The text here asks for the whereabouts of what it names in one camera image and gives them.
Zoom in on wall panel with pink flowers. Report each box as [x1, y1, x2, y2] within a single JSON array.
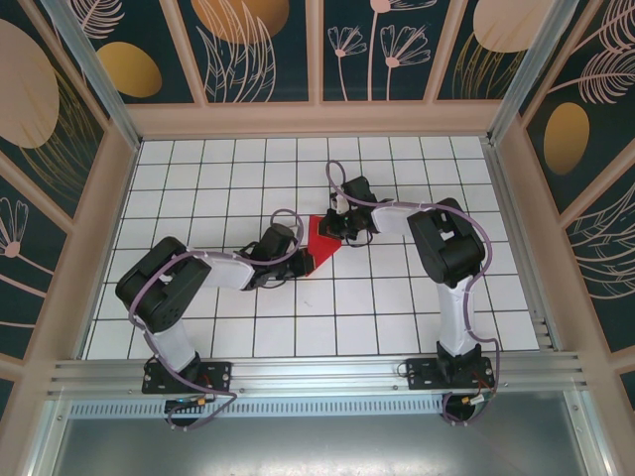
[[321, 0, 438, 103]]

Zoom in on wall panel gold circle leaves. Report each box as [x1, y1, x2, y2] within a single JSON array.
[[178, 0, 312, 104]]

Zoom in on perforated metal cable duct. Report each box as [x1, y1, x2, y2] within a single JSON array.
[[68, 400, 572, 418]]

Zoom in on red paper sheet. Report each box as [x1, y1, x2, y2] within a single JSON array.
[[303, 213, 344, 277]]

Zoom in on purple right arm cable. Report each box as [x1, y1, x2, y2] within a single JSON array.
[[324, 159, 502, 427]]

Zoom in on wall panel single flower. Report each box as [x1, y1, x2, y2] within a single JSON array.
[[0, 163, 68, 358]]

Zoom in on wall panel pale circle stems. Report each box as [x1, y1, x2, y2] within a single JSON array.
[[435, 0, 540, 103]]

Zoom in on long aluminium base rail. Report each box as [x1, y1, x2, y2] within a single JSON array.
[[46, 350, 590, 399]]

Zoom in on wall panel gold oval feathers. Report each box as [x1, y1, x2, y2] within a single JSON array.
[[523, 0, 635, 214]]

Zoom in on wall panel large pale circle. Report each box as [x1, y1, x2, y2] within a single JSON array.
[[0, 17, 109, 224]]

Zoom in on wall panel with gold oval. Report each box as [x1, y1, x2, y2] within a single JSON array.
[[66, 0, 195, 105]]

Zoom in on wall panel pink feather leaves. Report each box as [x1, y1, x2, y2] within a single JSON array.
[[565, 185, 635, 353]]

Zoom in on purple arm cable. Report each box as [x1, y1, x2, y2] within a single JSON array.
[[127, 207, 305, 433], [324, 159, 502, 427]]

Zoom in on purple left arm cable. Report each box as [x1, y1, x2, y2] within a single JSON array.
[[127, 207, 305, 433]]

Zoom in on grey metal sheet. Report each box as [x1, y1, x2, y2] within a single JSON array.
[[29, 389, 614, 476]]

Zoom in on aluminium corner post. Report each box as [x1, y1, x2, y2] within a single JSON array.
[[42, 0, 143, 153], [484, 0, 584, 146]]

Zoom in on aluminium side rail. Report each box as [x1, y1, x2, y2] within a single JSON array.
[[483, 141, 565, 354]]

